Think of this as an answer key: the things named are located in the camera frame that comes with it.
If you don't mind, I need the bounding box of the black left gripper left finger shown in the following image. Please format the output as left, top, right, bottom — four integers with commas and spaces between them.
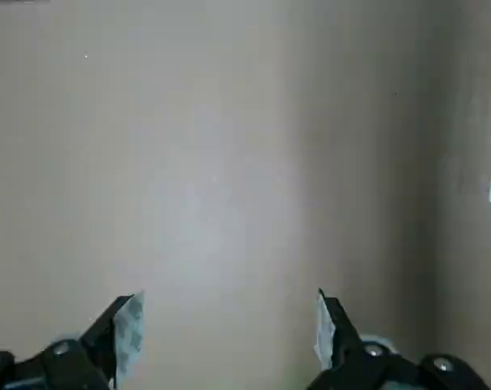
0, 290, 146, 390

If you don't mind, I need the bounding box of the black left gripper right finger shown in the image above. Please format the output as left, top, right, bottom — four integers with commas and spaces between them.
308, 287, 491, 390

